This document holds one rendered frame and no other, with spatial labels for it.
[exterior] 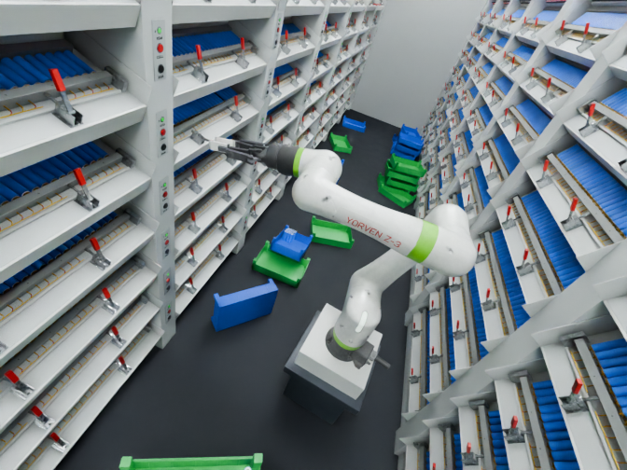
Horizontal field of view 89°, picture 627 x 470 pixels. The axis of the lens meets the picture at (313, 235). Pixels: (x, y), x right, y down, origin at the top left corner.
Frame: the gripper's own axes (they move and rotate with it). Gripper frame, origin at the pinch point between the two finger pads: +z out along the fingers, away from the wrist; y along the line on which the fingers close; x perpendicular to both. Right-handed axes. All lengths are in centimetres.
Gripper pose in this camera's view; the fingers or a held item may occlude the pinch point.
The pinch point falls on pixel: (222, 145)
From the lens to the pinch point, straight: 111.8
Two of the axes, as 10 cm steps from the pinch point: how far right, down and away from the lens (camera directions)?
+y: 2.8, -5.6, 7.8
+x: 1.0, -7.9, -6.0
